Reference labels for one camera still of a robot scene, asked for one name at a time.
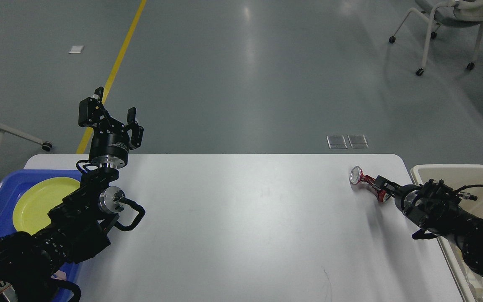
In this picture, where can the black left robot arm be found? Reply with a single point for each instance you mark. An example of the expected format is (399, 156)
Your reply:
(79, 226)

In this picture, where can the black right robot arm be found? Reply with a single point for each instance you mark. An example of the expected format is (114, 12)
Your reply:
(435, 209)

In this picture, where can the metal floor plate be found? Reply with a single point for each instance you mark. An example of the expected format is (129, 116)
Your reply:
(336, 142)
(358, 141)

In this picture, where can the crushed red soda can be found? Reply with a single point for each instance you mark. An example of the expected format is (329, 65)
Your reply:
(357, 177)

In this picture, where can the left metal floor plate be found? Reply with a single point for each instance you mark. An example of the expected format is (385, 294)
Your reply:
(336, 142)

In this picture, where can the pink mug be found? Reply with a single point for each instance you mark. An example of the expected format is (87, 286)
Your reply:
(59, 275)

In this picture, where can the blue plastic tray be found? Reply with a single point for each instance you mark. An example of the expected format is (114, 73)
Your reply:
(13, 186)

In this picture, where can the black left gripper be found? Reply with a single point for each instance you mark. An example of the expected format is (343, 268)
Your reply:
(110, 143)

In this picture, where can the beige plastic bin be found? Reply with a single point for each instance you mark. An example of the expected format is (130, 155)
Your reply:
(469, 284)

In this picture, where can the right metal floor plate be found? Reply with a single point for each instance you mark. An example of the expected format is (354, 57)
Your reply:
(358, 141)

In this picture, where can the white chair top right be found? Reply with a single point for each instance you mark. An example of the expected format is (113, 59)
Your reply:
(449, 13)

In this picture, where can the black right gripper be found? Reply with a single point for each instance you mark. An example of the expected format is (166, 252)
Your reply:
(405, 196)

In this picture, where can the yellow plastic plate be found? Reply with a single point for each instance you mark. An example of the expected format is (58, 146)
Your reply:
(31, 210)

